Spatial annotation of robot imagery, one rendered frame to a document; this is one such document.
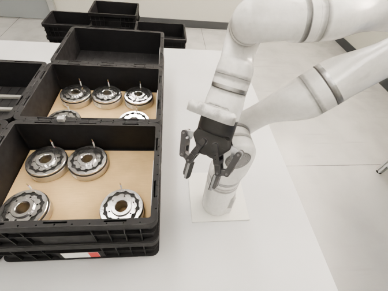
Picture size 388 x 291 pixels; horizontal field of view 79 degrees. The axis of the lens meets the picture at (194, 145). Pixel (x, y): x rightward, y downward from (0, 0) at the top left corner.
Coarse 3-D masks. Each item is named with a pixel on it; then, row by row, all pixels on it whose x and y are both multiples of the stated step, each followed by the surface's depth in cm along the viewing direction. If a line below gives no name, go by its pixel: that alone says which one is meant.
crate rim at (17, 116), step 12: (36, 84) 73; (24, 108) 66; (156, 108) 71; (36, 120) 64; (48, 120) 64; (72, 120) 65; (84, 120) 65; (96, 120) 66; (108, 120) 66; (120, 120) 66; (132, 120) 67; (144, 120) 67; (156, 120) 68
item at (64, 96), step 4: (76, 84) 86; (80, 84) 86; (64, 88) 84; (68, 88) 85; (84, 88) 85; (88, 88) 85; (60, 92) 82; (64, 92) 83; (84, 92) 84; (88, 92) 84; (60, 96) 81; (64, 96) 82; (68, 96) 81; (76, 96) 82; (80, 96) 82; (84, 96) 82; (88, 96) 83; (64, 100) 80; (68, 100) 80; (72, 100) 80; (76, 100) 80; (80, 100) 81
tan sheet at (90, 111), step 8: (56, 104) 83; (152, 104) 88; (80, 112) 81; (88, 112) 82; (96, 112) 82; (104, 112) 82; (112, 112) 83; (120, 112) 83; (144, 112) 84; (152, 112) 85
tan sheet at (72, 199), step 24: (24, 168) 65; (120, 168) 68; (144, 168) 68; (48, 192) 61; (72, 192) 61; (96, 192) 62; (144, 192) 63; (72, 216) 57; (96, 216) 58; (144, 216) 59
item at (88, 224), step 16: (160, 128) 66; (0, 144) 57; (160, 144) 62; (16, 224) 45; (32, 224) 45; (48, 224) 46; (64, 224) 46; (80, 224) 46; (96, 224) 47; (112, 224) 47; (128, 224) 47; (144, 224) 48
